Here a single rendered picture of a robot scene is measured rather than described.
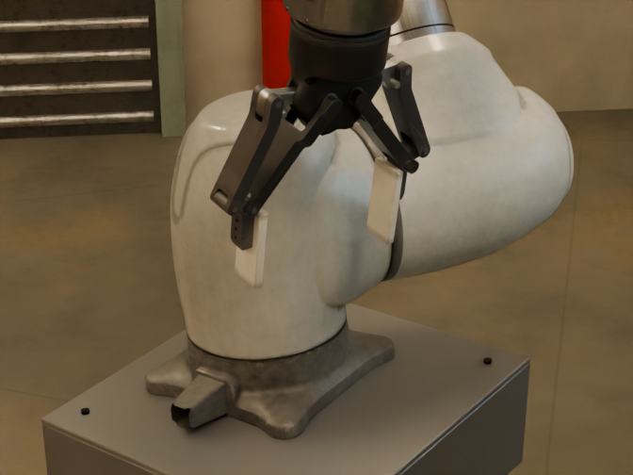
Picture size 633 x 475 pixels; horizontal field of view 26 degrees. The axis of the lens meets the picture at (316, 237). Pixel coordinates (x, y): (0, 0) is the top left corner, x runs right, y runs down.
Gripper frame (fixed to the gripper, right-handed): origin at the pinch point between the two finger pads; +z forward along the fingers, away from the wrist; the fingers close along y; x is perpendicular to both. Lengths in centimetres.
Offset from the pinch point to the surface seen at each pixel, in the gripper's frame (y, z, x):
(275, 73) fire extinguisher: -141, 98, -193
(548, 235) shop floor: -159, 106, -105
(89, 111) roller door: -104, 117, -227
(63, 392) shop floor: -35, 107, -112
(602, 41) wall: -231, 93, -159
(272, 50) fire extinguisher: -141, 92, -194
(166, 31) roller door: -121, 91, -216
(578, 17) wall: -225, 86, -164
